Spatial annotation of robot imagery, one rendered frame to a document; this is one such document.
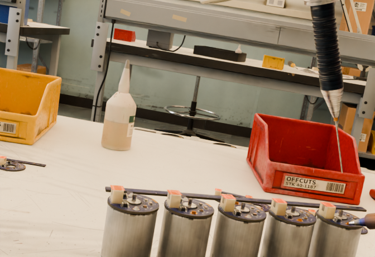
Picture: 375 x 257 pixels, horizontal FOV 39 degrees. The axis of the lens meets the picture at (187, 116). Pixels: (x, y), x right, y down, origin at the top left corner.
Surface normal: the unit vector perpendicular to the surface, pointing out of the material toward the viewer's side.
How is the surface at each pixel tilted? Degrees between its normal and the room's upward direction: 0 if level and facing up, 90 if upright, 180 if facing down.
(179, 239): 90
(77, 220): 0
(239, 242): 90
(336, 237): 90
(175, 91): 90
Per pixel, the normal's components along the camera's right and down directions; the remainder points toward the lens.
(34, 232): 0.16, -0.97
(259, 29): -0.11, 0.15
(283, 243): -0.33, 0.11
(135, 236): 0.27, 0.21
